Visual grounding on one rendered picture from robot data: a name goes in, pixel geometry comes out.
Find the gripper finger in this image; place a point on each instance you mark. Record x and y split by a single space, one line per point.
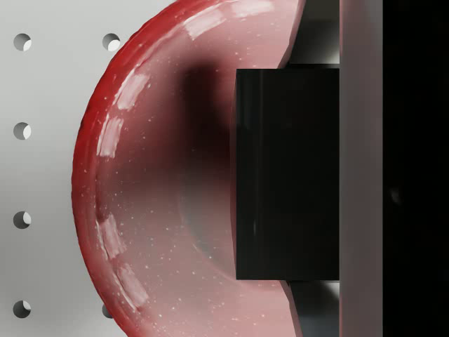
287 228
287 121

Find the red mug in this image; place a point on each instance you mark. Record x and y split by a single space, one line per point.
140 175

